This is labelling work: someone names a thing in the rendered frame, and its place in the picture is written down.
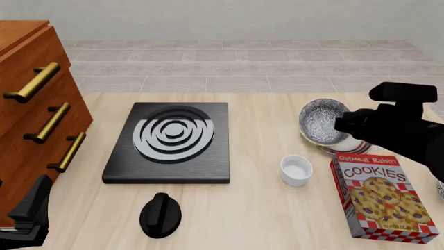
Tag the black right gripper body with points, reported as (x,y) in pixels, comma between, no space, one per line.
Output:
(395,125)

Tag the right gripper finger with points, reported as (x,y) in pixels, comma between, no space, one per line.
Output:
(360,114)
(348,127)

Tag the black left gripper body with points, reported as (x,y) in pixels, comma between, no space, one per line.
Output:
(24,234)

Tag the black patterned bowl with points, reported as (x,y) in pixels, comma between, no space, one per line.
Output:
(317,122)
(441,190)

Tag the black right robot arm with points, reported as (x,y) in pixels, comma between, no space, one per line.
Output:
(426,145)

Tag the plate with red rings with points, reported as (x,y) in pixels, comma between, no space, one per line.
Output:
(347,147)

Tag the white ramekin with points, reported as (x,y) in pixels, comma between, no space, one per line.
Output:
(296,170)

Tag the flat black stove plate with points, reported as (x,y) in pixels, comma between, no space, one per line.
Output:
(208,156)

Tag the oatmeal raisin cookies box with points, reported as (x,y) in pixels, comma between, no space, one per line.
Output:
(385,198)

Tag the small wooden drawer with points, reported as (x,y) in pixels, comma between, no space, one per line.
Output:
(81,122)

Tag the medium wooden drawer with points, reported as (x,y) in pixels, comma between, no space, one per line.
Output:
(71,91)

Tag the round black knob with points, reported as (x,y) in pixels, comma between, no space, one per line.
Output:
(160,218)

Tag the large wooden drawer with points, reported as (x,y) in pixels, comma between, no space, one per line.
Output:
(41,49)

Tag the wooden cabinet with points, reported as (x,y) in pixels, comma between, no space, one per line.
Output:
(21,39)

